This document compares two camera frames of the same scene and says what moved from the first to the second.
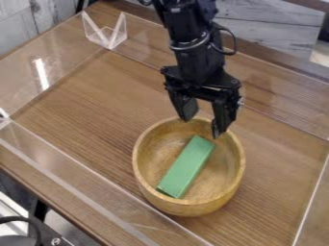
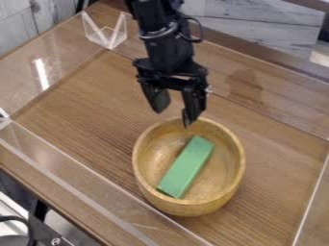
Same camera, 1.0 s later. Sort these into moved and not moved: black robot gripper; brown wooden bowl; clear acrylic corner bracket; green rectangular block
Moved: black robot gripper
Not moved: green rectangular block; clear acrylic corner bracket; brown wooden bowl
